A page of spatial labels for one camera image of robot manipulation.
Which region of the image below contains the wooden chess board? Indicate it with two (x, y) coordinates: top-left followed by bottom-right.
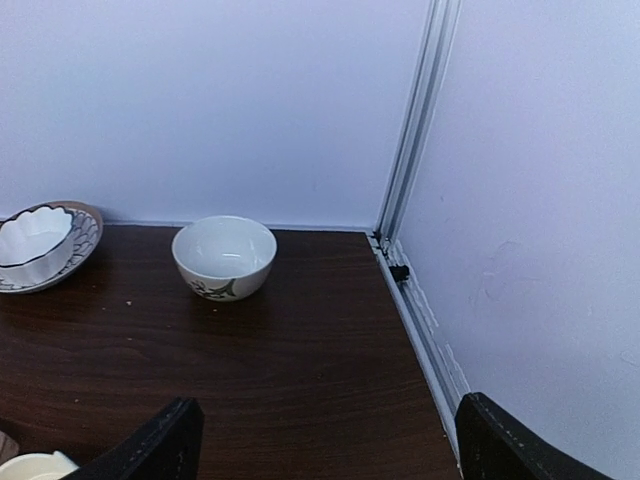
(0, 432), (20, 462)

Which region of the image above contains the small white floral bowl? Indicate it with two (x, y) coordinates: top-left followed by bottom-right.
(171, 215), (278, 302)

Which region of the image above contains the cream cat-ear bowl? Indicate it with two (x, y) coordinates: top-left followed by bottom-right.
(0, 451), (78, 480)

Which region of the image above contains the right aluminium frame post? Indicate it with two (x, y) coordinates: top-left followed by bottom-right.
(373, 0), (462, 246)

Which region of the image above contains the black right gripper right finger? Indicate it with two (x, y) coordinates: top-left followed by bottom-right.
(455, 392), (608, 480)

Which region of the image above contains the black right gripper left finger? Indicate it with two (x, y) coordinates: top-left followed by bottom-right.
(66, 397), (204, 480)

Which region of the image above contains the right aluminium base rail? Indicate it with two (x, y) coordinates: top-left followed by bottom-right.
(368, 233), (471, 458)

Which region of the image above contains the white scalloped bowl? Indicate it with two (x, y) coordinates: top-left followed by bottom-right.
(1, 205), (75, 287)

